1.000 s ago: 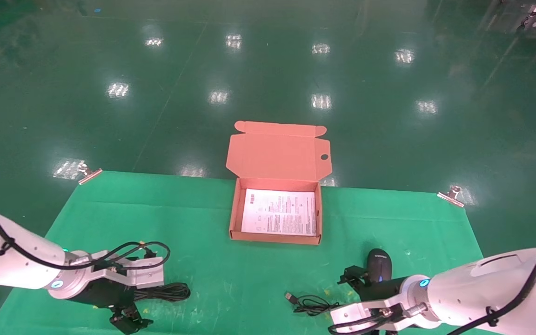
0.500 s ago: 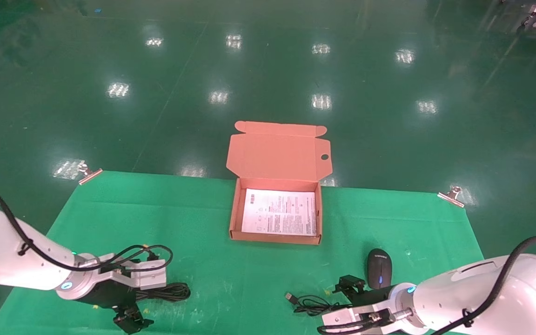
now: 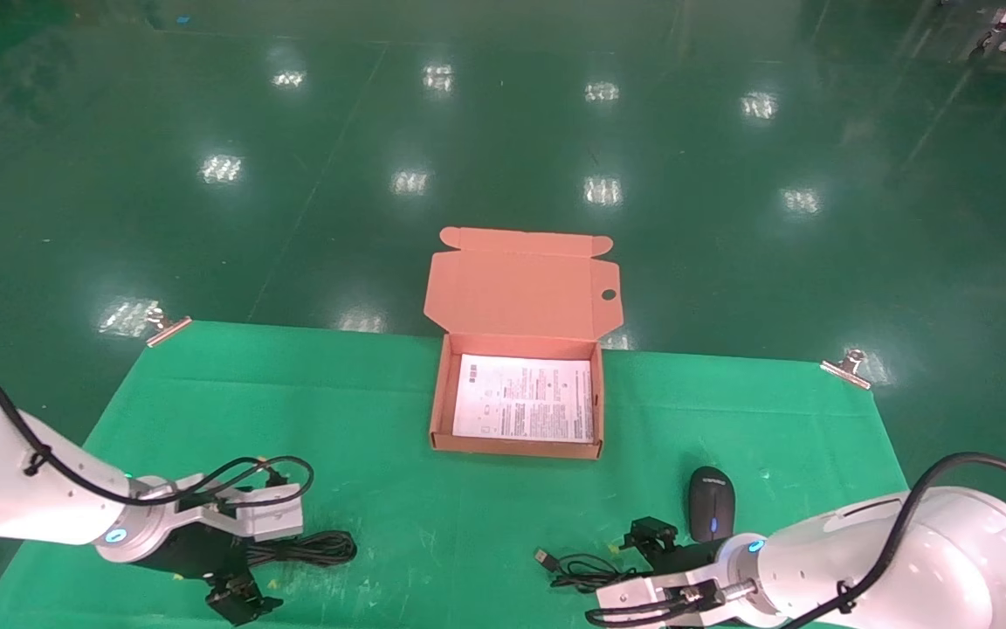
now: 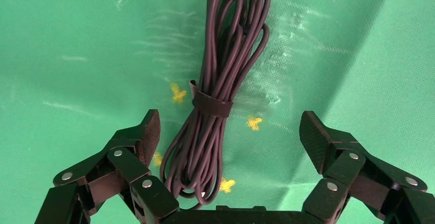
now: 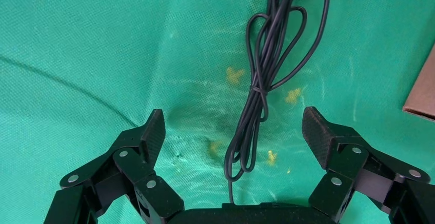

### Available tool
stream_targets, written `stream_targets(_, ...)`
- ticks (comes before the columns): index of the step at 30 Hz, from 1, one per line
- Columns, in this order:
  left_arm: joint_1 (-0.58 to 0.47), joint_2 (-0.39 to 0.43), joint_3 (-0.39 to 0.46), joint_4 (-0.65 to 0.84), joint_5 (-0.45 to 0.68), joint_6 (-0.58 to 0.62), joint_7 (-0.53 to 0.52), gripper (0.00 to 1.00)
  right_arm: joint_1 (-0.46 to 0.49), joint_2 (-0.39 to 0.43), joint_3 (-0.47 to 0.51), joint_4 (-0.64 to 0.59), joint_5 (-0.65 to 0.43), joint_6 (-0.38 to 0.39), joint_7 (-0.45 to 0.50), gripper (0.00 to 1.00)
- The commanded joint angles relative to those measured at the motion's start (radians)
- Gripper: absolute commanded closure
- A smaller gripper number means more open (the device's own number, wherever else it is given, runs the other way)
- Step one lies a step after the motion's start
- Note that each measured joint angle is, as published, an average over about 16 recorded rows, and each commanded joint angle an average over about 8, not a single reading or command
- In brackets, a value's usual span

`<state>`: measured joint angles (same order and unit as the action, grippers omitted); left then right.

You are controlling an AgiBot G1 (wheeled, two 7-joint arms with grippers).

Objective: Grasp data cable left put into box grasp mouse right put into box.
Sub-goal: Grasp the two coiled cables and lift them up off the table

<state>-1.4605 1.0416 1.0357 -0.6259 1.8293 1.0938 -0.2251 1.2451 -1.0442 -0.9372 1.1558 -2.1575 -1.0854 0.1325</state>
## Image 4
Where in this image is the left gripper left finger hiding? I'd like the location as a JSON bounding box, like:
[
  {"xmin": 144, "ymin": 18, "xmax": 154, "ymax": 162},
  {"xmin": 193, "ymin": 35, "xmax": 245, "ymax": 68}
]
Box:
[{"xmin": 34, "ymin": 109, "xmax": 180, "ymax": 224}]

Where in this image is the green table mat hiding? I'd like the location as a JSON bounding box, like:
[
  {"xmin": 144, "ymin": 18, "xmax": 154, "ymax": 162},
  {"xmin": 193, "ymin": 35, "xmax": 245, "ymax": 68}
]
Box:
[{"xmin": 0, "ymin": 0, "xmax": 435, "ymax": 224}]

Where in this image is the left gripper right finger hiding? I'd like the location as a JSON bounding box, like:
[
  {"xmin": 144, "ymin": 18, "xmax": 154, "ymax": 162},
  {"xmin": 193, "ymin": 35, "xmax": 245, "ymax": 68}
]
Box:
[{"xmin": 299, "ymin": 110, "xmax": 435, "ymax": 224}]

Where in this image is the black data cable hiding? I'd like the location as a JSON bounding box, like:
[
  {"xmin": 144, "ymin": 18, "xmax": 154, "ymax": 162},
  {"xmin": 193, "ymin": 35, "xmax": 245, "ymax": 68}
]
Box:
[{"xmin": 160, "ymin": 0, "xmax": 272, "ymax": 207}]

